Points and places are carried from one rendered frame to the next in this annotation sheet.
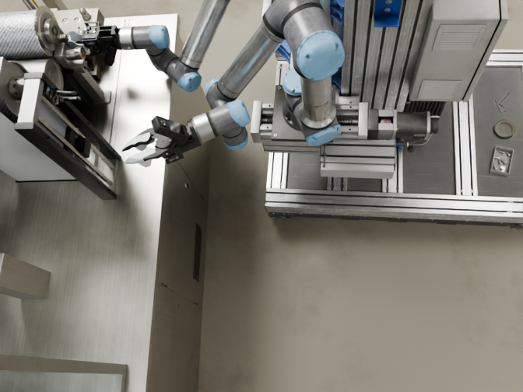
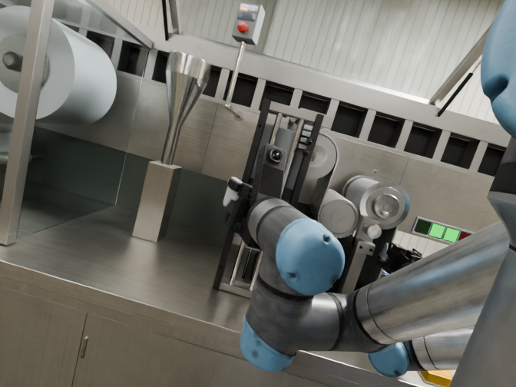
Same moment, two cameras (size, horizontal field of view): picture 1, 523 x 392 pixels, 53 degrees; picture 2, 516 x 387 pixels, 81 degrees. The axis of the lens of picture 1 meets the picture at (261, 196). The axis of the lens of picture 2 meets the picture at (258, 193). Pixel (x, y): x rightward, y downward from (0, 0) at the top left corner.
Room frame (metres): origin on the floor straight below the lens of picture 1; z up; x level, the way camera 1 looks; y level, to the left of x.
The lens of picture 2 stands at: (0.56, -0.31, 1.32)
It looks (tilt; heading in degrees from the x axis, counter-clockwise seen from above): 9 degrees down; 71
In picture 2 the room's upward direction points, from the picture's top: 16 degrees clockwise
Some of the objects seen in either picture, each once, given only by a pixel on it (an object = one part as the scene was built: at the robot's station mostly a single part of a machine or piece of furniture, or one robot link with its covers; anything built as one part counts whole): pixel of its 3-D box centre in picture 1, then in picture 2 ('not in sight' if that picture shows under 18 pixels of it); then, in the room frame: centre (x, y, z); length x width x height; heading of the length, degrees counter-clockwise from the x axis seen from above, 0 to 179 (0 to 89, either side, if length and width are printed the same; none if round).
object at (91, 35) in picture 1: (103, 38); (404, 265); (1.24, 0.31, 1.12); 0.12 x 0.08 x 0.09; 70
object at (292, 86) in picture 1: (302, 89); not in sight; (0.88, -0.25, 0.98); 0.13 x 0.12 x 0.14; 2
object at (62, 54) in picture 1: (85, 75); (355, 266); (1.18, 0.42, 1.05); 0.06 x 0.05 x 0.31; 70
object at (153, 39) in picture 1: (151, 37); not in sight; (1.18, 0.16, 1.11); 0.11 x 0.08 x 0.09; 70
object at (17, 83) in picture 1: (26, 88); (314, 156); (0.98, 0.51, 1.33); 0.06 x 0.06 x 0.06; 70
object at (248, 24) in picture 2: not in sight; (247, 22); (0.71, 0.66, 1.66); 0.07 x 0.07 x 0.10; 57
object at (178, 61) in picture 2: not in sight; (188, 68); (0.58, 0.79, 1.50); 0.14 x 0.14 x 0.06
